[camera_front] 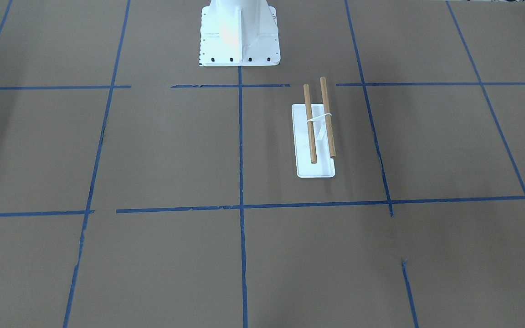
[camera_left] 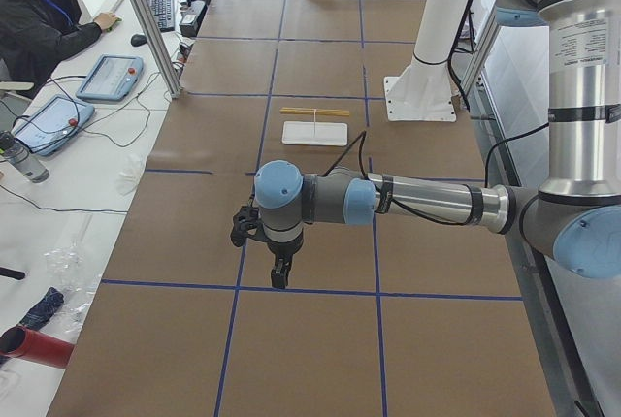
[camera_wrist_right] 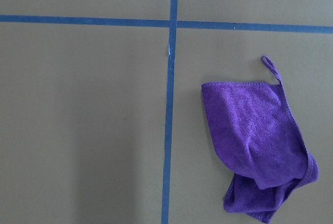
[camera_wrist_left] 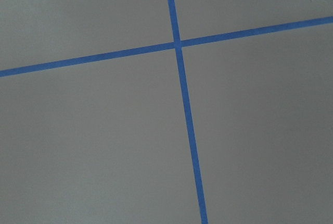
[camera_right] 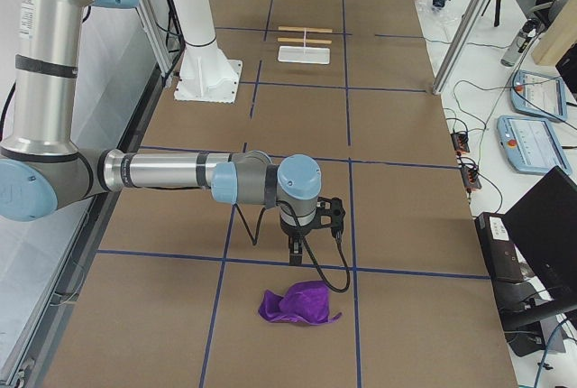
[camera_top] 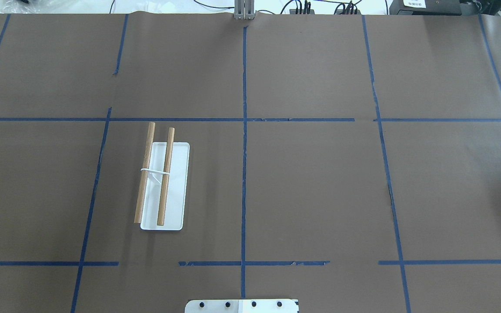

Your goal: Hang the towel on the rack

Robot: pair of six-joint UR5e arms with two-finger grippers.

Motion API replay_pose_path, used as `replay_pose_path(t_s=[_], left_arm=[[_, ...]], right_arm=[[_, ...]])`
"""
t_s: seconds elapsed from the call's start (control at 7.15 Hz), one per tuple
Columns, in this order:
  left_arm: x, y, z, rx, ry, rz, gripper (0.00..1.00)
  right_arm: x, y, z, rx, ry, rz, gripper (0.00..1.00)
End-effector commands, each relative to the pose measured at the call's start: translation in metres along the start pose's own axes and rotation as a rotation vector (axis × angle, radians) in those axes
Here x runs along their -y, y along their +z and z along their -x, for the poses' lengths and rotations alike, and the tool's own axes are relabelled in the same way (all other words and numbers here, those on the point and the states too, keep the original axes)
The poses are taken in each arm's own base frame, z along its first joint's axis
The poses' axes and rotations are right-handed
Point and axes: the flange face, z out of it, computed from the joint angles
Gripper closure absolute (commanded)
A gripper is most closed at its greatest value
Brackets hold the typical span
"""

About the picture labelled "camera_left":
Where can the black power box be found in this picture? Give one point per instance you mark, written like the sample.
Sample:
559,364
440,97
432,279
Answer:
192,18

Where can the aluminium frame post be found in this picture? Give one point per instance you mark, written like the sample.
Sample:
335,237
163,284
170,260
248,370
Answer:
157,47

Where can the dark blue folded umbrella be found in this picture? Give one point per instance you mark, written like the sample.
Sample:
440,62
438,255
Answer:
40,313

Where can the far blue teach pendant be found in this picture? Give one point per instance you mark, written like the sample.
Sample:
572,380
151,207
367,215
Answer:
111,79

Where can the blue teach pendant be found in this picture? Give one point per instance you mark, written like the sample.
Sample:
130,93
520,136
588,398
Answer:
111,79
53,125

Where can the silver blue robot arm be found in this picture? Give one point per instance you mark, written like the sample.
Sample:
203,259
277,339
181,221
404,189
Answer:
573,217

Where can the clear plastic wrap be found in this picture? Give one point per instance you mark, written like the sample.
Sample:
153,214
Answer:
75,280

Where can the seated person in black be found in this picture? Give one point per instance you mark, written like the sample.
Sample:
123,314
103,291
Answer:
37,35

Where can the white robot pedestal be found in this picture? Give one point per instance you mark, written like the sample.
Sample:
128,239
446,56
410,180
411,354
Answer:
422,92

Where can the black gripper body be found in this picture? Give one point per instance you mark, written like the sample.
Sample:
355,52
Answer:
283,250

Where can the white crumpled tissue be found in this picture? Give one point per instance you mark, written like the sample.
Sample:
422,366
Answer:
130,174

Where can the red cylinder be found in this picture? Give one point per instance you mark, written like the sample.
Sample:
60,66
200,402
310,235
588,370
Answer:
33,346

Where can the black computer mouse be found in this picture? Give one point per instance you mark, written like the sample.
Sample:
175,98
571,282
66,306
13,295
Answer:
138,40

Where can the near blue teach pendant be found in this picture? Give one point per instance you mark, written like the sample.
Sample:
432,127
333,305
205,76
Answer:
53,125

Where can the green toy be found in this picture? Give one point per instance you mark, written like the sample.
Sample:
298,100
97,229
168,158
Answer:
115,24

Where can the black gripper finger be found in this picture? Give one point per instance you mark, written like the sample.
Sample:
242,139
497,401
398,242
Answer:
279,274

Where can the black keyboard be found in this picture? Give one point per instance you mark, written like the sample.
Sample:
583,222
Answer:
164,14

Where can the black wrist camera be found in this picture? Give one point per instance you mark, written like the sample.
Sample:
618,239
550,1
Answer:
247,225

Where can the grey water bottle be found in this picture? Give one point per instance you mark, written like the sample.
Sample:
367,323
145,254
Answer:
19,156

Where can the white wooden towel rack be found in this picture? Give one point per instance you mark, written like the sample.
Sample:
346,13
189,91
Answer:
315,132

